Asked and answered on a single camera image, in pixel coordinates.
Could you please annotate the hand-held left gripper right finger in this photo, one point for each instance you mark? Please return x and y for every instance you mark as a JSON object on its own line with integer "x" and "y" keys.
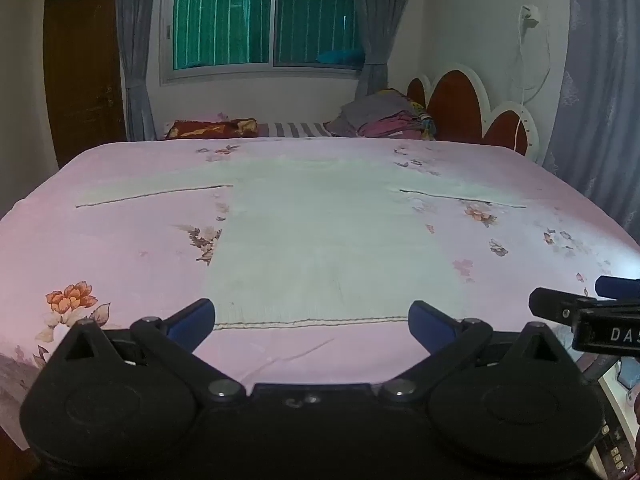
{"x": 429, "y": 322}

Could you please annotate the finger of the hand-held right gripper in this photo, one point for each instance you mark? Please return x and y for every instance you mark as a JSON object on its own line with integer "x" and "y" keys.
{"x": 617, "y": 287}
{"x": 555, "y": 304}

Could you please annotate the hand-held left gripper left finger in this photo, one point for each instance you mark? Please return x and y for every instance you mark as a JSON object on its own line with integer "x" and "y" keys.
{"x": 192, "y": 317}

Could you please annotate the pale green long-sleeved shirt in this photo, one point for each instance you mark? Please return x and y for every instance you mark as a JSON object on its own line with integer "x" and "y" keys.
{"x": 325, "y": 240}

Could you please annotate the pile of folded clothes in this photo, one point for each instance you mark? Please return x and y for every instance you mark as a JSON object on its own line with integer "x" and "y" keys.
{"x": 385, "y": 115}

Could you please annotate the white floor appliance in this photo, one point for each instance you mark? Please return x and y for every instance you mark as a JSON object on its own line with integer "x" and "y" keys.
{"x": 615, "y": 410}

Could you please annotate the pink floral bed sheet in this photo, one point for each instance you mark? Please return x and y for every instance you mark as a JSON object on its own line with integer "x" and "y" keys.
{"x": 125, "y": 250}

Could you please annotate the red patterned pillow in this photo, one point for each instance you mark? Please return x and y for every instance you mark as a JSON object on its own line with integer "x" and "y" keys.
{"x": 210, "y": 128}

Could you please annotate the blue-grey patterned drape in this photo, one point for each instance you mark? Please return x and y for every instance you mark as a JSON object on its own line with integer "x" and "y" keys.
{"x": 600, "y": 85}

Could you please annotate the grey striped pillow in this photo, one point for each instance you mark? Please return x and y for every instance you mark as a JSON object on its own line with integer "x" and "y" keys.
{"x": 295, "y": 129}

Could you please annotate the brown scalloped headboard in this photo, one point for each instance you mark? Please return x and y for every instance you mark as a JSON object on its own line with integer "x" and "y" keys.
{"x": 457, "y": 105}

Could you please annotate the brown wooden door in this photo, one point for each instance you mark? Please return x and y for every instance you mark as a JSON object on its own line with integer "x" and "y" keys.
{"x": 80, "y": 70}

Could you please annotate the grey-blue window curtain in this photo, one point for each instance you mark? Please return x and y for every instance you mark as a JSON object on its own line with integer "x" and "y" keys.
{"x": 382, "y": 20}
{"x": 137, "y": 50}

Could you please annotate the window with green glass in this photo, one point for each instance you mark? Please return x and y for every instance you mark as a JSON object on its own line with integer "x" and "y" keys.
{"x": 260, "y": 20}

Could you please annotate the white wall charger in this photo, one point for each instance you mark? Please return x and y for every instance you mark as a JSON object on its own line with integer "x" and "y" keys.
{"x": 530, "y": 16}

